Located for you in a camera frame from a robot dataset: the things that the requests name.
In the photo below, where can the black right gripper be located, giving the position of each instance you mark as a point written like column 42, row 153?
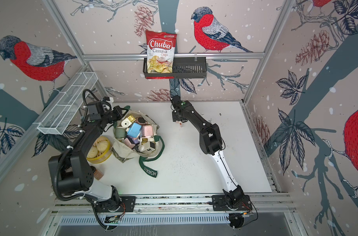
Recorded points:
column 174, row 119

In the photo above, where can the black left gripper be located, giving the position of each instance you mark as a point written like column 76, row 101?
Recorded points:
column 116, row 109

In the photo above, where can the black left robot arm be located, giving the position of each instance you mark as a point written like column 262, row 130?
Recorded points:
column 71, row 174

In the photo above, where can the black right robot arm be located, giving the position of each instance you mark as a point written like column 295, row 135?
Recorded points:
column 211, row 143

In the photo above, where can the cream pencil sharpener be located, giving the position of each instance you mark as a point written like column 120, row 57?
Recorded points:
column 126, row 123

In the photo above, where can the green pencil sharpener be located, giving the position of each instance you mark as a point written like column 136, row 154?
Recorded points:
column 120, row 133

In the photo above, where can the yellow bowl with buns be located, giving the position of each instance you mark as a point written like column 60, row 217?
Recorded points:
column 100, row 151

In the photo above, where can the brown spice jar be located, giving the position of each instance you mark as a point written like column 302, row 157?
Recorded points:
column 98, row 175

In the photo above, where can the red Chuba cassava chips bag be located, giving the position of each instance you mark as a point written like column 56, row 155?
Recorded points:
column 161, row 48

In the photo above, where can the black wire wall basket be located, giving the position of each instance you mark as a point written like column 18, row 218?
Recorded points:
column 183, row 68

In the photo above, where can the white wire mesh shelf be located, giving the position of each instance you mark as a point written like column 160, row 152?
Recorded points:
column 70, row 100

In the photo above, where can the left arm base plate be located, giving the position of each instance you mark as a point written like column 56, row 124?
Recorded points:
column 124, row 204

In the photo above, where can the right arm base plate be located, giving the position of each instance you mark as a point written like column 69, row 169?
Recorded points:
column 226, row 203

